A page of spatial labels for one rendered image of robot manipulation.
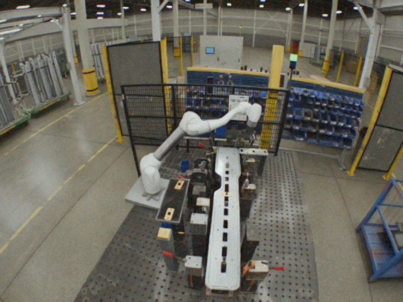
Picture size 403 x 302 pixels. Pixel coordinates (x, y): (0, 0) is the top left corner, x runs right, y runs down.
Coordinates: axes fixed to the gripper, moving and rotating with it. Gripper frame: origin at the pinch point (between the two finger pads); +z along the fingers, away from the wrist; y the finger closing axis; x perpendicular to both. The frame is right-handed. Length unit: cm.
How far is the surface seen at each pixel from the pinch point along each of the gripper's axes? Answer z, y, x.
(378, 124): -52, -248, -51
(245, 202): 23, 8, 58
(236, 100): -33, 9, -37
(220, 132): 2.1, 20.7, -23.6
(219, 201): 17, 32, 66
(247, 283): 30, 19, 123
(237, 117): -13.4, 2.6, -37.2
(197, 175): 4, 50, 55
